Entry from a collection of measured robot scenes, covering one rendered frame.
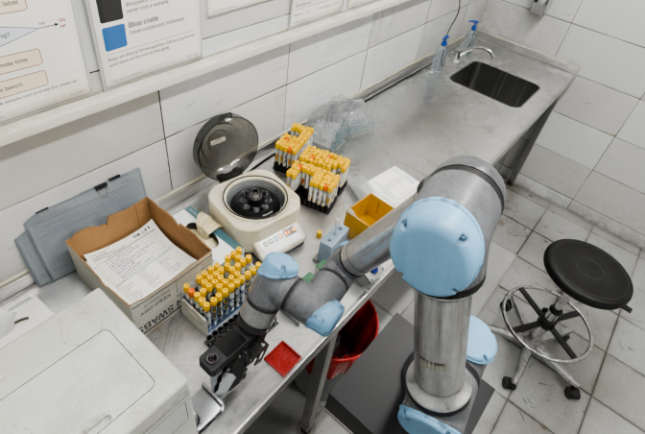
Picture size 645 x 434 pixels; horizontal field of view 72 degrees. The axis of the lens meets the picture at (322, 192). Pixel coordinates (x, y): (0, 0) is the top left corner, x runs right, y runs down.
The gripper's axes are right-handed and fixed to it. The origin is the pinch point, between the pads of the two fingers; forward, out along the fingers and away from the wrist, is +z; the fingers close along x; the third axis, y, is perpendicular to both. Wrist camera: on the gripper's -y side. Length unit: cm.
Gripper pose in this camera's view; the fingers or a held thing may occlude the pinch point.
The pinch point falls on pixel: (214, 394)
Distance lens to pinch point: 110.2
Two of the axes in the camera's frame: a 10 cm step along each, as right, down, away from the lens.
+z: -4.2, 8.7, 2.6
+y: 4.9, -0.2, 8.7
